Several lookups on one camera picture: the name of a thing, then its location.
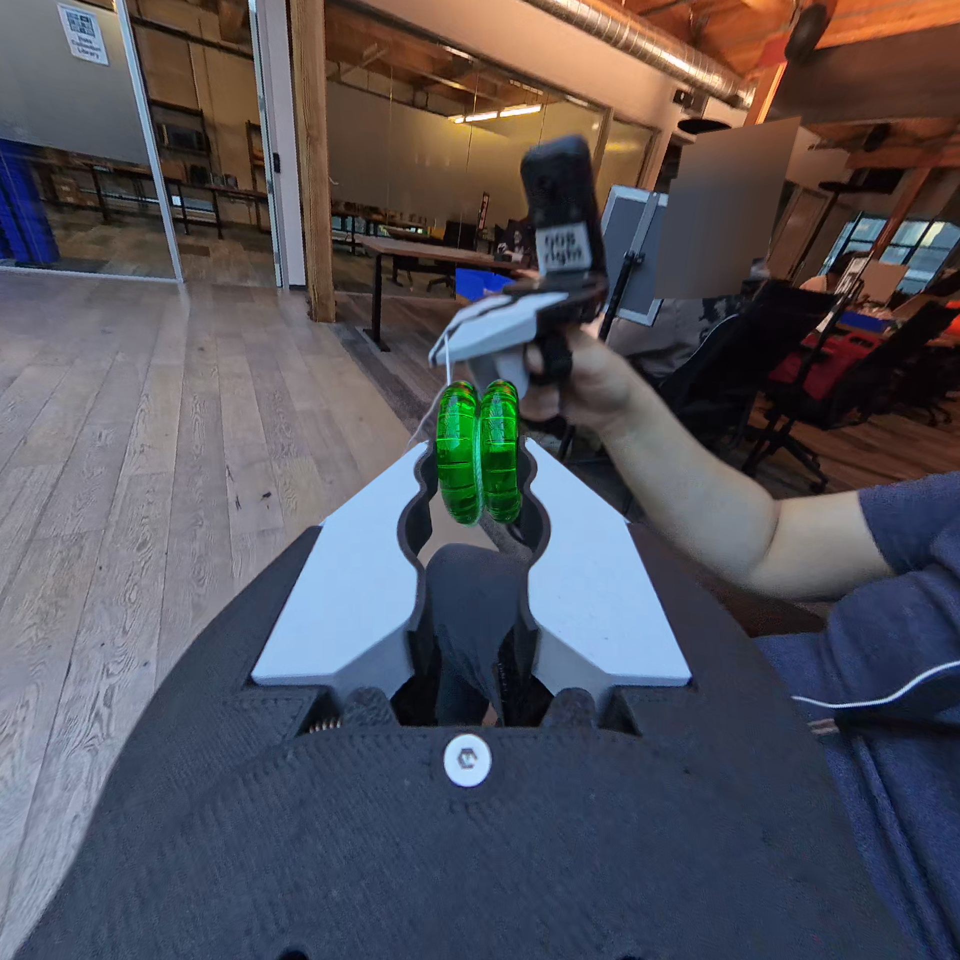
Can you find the person's right hand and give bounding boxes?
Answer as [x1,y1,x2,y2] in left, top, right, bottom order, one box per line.
[519,328,640,442]

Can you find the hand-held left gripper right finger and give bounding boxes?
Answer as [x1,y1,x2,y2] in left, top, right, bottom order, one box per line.
[501,438,693,727]

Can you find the black office chair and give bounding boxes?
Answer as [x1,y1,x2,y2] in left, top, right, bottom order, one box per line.
[660,281,856,492]

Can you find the white yoyo string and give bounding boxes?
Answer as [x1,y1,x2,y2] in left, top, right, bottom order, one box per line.
[408,332,456,455]

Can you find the black ceiling speaker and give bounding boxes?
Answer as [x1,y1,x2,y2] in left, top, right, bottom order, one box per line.
[783,2,837,65]

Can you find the white paper sign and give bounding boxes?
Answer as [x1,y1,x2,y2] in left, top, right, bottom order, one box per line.
[56,2,111,67]

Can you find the blue plastic bin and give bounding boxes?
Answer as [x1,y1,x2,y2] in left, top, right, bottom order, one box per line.
[455,267,519,300]

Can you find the green yoyo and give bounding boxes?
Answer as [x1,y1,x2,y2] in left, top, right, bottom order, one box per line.
[435,378,524,526]

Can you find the person's blue shirt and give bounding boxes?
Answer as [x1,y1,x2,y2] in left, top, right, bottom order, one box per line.
[753,468,960,960]

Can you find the black metal workbench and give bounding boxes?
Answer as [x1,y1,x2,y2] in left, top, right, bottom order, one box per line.
[90,161,270,241]

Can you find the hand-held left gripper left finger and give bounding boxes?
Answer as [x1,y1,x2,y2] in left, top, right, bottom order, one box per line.
[251,442,438,706]

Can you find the person's dark pants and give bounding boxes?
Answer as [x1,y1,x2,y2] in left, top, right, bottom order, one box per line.
[416,543,537,727]

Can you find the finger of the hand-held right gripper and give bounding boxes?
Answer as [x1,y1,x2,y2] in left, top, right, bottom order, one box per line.
[447,294,535,333]
[427,292,573,369]

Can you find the stack of blue storage bins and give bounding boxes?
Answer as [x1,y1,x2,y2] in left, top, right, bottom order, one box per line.
[0,138,60,264]

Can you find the white cord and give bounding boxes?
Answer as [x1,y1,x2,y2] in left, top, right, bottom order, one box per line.
[791,661,960,710]

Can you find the person's right forearm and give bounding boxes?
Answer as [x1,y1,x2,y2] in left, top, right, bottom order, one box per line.
[600,405,894,601]

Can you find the wooden post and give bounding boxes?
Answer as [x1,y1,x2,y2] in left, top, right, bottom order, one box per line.
[288,0,336,324]

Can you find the ceiling light strip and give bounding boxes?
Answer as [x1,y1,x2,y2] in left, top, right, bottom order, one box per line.
[450,103,543,125]

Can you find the long wooden table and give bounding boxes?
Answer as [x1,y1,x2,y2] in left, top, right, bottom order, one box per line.
[352,234,526,352]

